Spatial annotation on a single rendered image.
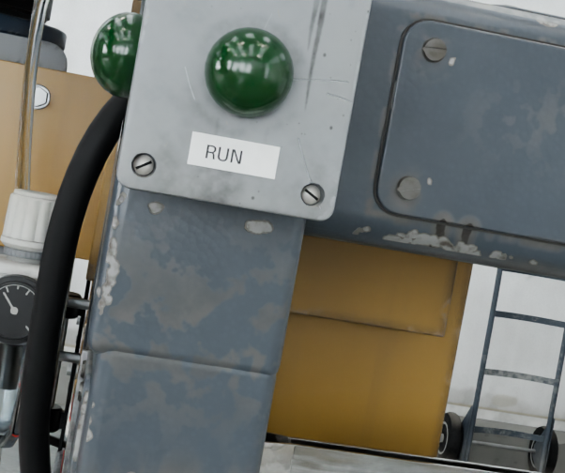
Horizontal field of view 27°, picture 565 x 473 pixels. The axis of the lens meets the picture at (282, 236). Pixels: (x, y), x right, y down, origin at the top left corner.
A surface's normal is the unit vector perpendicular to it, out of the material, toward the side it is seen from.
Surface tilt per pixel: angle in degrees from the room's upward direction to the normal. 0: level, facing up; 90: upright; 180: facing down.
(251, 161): 90
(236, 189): 90
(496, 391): 90
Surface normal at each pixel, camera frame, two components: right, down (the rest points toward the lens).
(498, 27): 0.18, -0.11
